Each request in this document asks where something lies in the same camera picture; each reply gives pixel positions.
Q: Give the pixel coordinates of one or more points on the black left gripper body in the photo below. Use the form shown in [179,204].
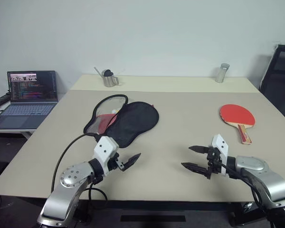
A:
[115,162]

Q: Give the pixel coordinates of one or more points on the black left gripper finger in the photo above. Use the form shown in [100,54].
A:
[129,166]
[131,159]

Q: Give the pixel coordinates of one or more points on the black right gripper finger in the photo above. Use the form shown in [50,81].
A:
[199,149]
[196,168]

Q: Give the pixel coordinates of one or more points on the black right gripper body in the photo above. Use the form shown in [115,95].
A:
[215,164]

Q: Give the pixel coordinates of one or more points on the red and black paddle case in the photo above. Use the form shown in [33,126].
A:
[133,118]

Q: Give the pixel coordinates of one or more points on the white zipper pull charm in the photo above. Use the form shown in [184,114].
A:
[115,110]

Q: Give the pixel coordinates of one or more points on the red table tennis paddle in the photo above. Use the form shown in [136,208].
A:
[237,114]

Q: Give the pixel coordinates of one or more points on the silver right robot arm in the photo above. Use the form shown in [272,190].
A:
[251,164]

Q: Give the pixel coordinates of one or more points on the black table underframe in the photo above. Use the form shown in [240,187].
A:
[156,209]

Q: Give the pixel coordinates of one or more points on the steel shaker bottle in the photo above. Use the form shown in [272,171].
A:
[221,74]

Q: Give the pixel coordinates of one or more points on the steel pitcher cup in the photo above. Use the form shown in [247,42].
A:
[109,82]

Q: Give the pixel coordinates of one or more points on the black round object in cup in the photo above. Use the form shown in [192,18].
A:
[107,73]

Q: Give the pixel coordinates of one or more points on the thin metal stick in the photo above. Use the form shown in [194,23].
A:
[97,71]

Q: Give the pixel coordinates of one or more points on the open grey laptop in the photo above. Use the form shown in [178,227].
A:
[26,111]

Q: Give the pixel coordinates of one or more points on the black office chair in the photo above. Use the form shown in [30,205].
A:
[282,83]

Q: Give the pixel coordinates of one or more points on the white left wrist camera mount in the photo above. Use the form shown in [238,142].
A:
[104,146]

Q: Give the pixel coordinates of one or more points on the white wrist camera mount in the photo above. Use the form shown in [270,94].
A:
[104,146]
[219,142]

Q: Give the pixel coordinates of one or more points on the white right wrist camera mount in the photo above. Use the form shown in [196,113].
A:
[219,142]

